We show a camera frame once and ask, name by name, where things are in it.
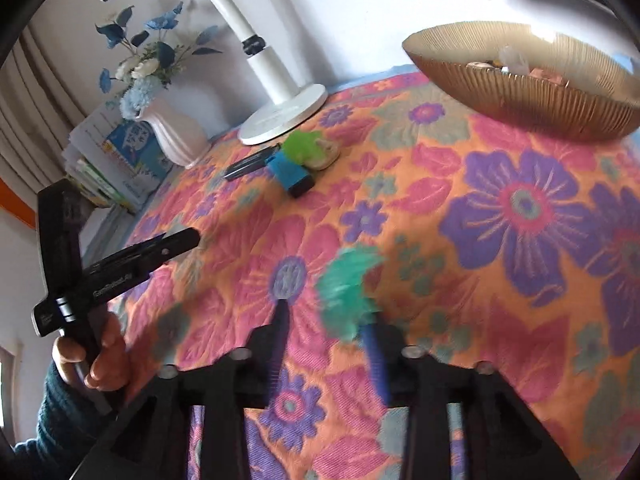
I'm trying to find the dark teal sleeve forearm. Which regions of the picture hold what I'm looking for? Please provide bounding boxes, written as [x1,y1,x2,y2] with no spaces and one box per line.
[6,363,115,479]

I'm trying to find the person left hand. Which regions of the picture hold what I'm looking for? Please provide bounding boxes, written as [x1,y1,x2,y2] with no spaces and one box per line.
[51,310,132,392]

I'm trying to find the stack of books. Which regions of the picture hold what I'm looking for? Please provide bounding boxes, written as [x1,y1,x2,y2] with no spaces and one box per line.
[65,157,140,214]

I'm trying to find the blue cover book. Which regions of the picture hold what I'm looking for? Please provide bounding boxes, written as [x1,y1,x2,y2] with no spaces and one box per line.
[103,122,172,180]

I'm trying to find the white ribbed vase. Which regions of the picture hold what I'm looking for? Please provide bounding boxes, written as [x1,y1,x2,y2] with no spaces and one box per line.
[136,96,210,169]

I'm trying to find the black rectangular stick device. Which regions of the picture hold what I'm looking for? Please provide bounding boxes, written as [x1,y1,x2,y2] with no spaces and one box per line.
[224,143,281,182]

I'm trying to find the blue rectangular box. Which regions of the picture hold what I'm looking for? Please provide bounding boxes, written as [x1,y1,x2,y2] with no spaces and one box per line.
[266,151,314,198]

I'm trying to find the floral orange pink tablecloth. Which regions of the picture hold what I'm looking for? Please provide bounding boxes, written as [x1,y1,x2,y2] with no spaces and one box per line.
[112,73,639,479]

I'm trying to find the bright green frog toy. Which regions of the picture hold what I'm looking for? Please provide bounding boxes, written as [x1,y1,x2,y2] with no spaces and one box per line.
[281,130,324,166]

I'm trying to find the blue white artificial flowers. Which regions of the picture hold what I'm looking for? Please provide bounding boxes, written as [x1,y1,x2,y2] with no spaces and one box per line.
[94,2,220,122]

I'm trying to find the beige small toy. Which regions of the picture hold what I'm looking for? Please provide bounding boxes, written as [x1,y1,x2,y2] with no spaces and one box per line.
[305,138,340,171]

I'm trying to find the amber ribbed glass bowl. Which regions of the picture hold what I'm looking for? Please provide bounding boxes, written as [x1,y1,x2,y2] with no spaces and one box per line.
[402,21,639,143]

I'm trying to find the small items inside bowl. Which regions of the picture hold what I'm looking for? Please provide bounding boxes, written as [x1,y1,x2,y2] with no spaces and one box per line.
[466,46,568,87]

